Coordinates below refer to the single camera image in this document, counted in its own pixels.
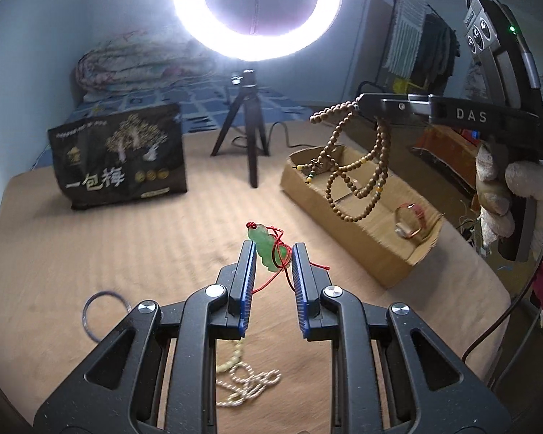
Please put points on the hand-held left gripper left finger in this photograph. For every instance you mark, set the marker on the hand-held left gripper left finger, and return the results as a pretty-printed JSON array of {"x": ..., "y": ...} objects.
[{"x": 248, "y": 280}]

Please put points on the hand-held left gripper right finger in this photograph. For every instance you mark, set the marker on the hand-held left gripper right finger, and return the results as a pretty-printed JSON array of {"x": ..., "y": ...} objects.
[{"x": 301, "y": 280}]

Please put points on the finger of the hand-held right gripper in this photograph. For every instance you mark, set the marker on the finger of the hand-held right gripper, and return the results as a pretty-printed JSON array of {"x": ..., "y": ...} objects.
[{"x": 393, "y": 105}]

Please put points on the cardboard box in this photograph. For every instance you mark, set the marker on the cardboard box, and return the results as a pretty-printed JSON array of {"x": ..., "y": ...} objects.
[{"x": 380, "y": 244}]

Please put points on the person's right hand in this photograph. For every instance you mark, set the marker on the person's right hand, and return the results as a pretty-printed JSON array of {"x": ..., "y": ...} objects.
[{"x": 493, "y": 190}]

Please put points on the yellow plastic item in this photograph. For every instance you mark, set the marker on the yellow plastic item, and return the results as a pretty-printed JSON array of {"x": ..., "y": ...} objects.
[{"x": 405, "y": 86}]

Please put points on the orange red cloth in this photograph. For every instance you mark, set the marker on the orange red cloth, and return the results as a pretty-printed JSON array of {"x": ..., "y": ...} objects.
[{"x": 443, "y": 151}]

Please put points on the striped hanging towel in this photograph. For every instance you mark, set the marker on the striped hanging towel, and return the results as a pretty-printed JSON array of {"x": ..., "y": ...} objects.
[{"x": 405, "y": 36}]

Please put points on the dark hanging clothes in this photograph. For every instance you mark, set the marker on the dark hanging clothes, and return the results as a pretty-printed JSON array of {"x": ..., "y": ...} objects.
[{"x": 439, "y": 49}]

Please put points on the black tripod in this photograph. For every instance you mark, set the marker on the black tripod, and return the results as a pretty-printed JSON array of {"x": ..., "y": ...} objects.
[{"x": 244, "y": 113}]

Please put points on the clear glass bangle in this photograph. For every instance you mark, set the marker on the clear glass bangle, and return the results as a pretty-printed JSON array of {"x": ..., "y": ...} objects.
[{"x": 87, "y": 321}]

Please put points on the black printed snack bag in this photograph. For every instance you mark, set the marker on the black printed snack bag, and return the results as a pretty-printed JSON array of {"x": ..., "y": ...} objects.
[{"x": 117, "y": 158}]

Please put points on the blue patterned bed sheet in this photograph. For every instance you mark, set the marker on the blue patterned bed sheet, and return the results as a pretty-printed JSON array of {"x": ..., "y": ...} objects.
[{"x": 199, "y": 104}]

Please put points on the folded floral quilt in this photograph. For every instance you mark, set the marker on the folded floral quilt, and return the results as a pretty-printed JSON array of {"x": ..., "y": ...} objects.
[{"x": 135, "y": 65}]

